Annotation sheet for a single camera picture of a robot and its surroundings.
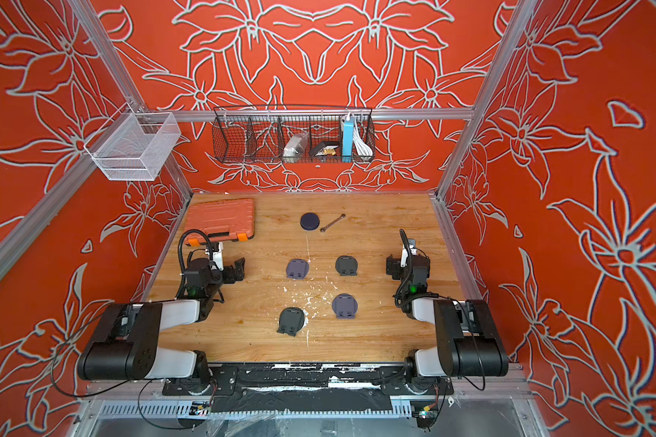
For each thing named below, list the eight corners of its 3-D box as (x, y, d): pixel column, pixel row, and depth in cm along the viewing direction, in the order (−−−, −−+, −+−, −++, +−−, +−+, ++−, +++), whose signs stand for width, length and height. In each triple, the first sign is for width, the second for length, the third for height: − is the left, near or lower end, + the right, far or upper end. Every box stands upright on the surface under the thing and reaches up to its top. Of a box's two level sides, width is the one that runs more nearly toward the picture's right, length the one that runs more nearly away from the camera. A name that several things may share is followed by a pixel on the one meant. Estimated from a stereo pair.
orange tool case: (186, 247, 105) (179, 238, 100) (197, 210, 117) (192, 201, 113) (253, 242, 106) (249, 233, 102) (257, 206, 118) (254, 197, 114)
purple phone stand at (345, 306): (332, 319, 86) (332, 316, 84) (331, 296, 91) (332, 293, 89) (357, 319, 86) (358, 316, 84) (356, 296, 91) (356, 293, 89)
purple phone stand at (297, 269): (286, 279, 95) (285, 276, 93) (288, 262, 100) (287, 259, 98) (308, 279, 95) (308, 276, 93) (309, 262, 100) (309, 258, 98)
